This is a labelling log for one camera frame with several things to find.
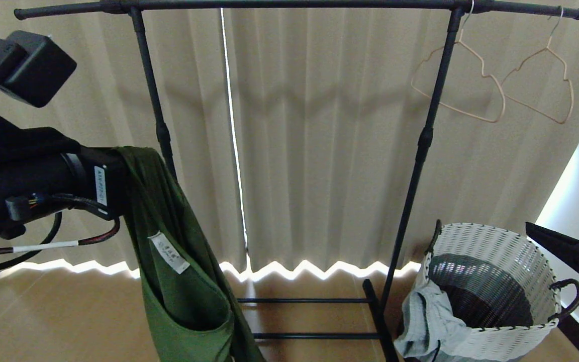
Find black cable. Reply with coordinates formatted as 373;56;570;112
0;211;64;275
0;194;121;258

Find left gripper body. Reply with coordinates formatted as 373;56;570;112
0;146;132;241

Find white laundry basket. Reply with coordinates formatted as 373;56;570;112
423;220;579;362

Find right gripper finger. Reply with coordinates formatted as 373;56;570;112
526;221;579;279

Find pale grey shorts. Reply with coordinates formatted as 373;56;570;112
394;279;473;362

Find pink clothes hanger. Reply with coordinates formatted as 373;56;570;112
410;0;506;124
501;8;575;125

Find green printed t-shirt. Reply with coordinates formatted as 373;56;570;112
114;146;265;362

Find black clothes rack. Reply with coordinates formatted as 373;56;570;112
14;0;579;362

